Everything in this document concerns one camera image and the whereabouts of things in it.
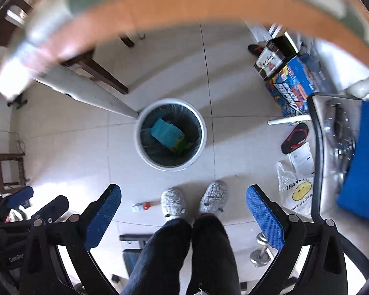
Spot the teal snack bag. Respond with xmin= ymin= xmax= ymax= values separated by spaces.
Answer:
xmin=151 ymin=118 xmax=193 ymax=153

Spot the white round trash bin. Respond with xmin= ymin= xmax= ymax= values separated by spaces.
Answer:
xmin=134 ymin=98 xmax=207 ymax=172

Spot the silver dumbbell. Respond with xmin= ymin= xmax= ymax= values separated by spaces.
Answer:
xmin=249 ymin=232 xmax=278 ymax=268

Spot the smiley plastic bag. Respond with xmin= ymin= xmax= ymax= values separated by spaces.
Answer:
xmin=276 ymin=146 xmax=315 ymax=218

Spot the left dark trouser leg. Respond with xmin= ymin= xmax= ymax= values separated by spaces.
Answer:
xmin=122 ymin=219 xmax=192 ymax=294

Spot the blue seat cushion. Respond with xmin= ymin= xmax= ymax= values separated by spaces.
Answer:
xmin=337 ymin=101 xmax=369 ymax=220

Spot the black red flip-flop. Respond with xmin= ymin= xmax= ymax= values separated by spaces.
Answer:
xmin=281 ymin=123 xmax=308 ymax=155

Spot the blue printed cardboard box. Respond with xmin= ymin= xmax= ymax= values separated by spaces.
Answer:
xmin=265 ymin=53 xmax=337 ymax=117

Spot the dark wooden chair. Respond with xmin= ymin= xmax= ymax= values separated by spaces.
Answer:
xmin=61 ymin=48 xmax=128 ymax=95

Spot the black white gift box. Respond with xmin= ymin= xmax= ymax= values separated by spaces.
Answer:
xmin=254 ymin=32 xmax=299 ymax=81

